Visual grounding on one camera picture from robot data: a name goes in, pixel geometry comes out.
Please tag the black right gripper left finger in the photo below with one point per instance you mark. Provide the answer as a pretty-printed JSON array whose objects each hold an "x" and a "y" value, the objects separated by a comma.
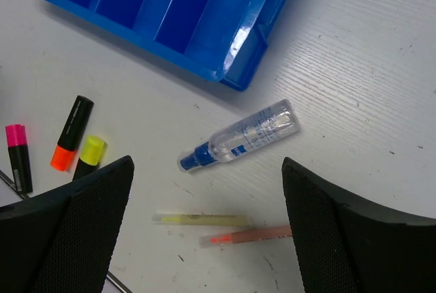
[{"x": 63, "y": 240}]

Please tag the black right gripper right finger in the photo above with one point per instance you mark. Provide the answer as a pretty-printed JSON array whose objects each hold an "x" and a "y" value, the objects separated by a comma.
[{"x": 346, "y": 243}]

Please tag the thin orange highlighter pen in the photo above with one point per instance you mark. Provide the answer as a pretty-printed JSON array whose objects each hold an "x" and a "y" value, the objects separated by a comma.
[{"x": 246, "y": 236}]

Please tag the black highlighter yellow cap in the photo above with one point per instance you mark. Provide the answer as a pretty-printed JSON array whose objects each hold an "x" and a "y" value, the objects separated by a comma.
[{"x": 90, "y": 157}]

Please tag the black highlighter orange cap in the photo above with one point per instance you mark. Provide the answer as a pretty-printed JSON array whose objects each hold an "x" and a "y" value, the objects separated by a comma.
[{"x": 71, "y": 134}]

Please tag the thin yellow highlighter pen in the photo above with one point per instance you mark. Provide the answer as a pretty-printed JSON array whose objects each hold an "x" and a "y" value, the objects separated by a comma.
[{"x": 202, "y": 220}]

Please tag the black highlighter pink cap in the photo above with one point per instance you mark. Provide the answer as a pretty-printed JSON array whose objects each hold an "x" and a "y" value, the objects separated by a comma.
[{"x": 19, "y": 158}]

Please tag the blue plastic divided tray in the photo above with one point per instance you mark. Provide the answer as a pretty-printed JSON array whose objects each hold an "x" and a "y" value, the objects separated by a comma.
[{"x": 217, "y": 40}]

